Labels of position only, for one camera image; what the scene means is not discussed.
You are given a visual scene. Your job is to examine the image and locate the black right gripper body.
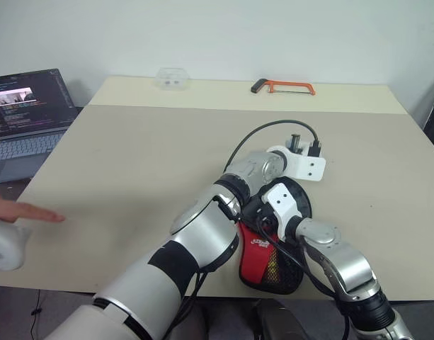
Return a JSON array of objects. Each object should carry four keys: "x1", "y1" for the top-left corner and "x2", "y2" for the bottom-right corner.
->
[{"x1": 242, "y1": 191, "x2": 280, "y2": 239}]

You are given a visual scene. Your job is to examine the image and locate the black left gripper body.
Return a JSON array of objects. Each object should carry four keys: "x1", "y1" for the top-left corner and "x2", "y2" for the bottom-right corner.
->
[{"x1": 285, "y1": 133, "x2": 304, "y2": 154}]

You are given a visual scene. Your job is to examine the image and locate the black red mesh paddle case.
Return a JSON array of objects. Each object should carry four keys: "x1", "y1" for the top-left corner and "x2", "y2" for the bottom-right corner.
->
[{"x1": 236, "y1": 178, "x2": 313, "y2": 295}]

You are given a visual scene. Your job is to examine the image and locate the person's bare hand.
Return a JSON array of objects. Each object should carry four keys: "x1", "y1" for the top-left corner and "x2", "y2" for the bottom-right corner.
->
[{"x1": 0, "y1": 183, "x2": 66, "y2": 225}]

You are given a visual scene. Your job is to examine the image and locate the orange hacksaw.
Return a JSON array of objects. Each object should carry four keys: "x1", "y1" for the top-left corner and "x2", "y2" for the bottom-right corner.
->
[{"x1": 251, "y1": 78, "x2": 318, "y2": 97}]

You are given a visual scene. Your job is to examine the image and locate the dark rounded shape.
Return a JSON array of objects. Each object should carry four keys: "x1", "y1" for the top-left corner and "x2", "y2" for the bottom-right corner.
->
[{"x1": 253, "y1": 299, "x2": 312, "y2": 340}]

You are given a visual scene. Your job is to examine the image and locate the clear plastic box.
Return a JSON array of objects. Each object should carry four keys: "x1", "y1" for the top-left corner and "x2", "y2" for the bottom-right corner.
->
[{"x1": 155, "y1": 67, "x2": 191, "y2": 91}]

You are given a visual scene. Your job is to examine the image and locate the dark side desk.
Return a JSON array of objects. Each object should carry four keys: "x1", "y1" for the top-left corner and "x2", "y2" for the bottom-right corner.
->
[{"x1": 0, "y1": 105, "x2": 84, "y2": 194}]

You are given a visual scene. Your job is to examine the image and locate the white rounded object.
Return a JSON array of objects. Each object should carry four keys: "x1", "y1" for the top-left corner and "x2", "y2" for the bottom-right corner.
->
[{"x1": 0, "y1": 218, "x2": 34, "y2": 273}]

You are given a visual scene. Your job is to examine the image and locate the open grey laptop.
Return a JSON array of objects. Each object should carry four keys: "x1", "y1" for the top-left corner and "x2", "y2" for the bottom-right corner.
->
[{"x1": 0, "y1": 68, "x2": 80, "y2": 175}]

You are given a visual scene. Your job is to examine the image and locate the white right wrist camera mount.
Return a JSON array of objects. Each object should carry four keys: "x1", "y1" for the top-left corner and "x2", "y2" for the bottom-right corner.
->
[{"x1": 261, "y1": 182, "x2": 303, "y2": 242}]

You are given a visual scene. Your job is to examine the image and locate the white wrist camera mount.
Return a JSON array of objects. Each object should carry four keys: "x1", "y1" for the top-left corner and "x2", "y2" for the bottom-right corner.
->
[
  {"x1": 266, "y1": 144, "x2": 326, "y2": 183},
  {"x1": 261, "y1": 182, "x2": 303, "y2": 242}
]

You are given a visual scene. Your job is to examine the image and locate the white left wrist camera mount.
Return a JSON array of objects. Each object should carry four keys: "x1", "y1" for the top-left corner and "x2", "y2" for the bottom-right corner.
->
[{"x1": 266, "y1": 144, "x2": 326, "y2": 183}]

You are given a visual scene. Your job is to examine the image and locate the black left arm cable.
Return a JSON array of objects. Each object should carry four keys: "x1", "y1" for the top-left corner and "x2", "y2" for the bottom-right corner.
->
[{"x1": 223, "y1": 120, "x2": 324, "y2": 171}]

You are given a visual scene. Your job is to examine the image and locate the black floor cable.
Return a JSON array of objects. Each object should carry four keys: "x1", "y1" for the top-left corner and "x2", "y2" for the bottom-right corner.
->
[{"x1": 30, "y1": 289, "x2": 42, "y2": 320}]

